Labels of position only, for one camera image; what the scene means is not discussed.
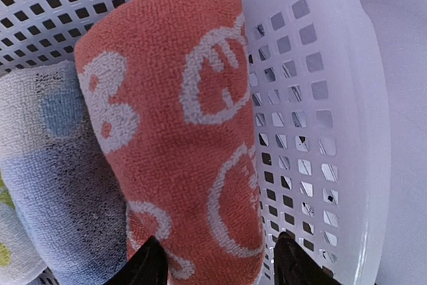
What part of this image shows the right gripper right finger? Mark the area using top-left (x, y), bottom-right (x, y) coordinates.
top-left (274, 233), bottom-right (337, 285)

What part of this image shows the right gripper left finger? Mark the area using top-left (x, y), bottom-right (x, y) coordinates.
top-left (121, 236), bottom-right (168, 285)

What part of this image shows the blue polka dot towel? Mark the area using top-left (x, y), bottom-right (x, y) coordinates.
top-left (1, 61), bottom-right (127, 284)

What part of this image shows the orange patterned towel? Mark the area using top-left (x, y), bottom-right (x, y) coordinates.
top-left (75, 0), bottom-right (265, 284)

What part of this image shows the green rolled towel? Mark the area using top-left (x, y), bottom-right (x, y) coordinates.
top-left (0, 182), bottom-right (47, 284)

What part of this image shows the white plastic basket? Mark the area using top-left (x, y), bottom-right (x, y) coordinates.
top-left (1, 0), bottom-right (391, 284)

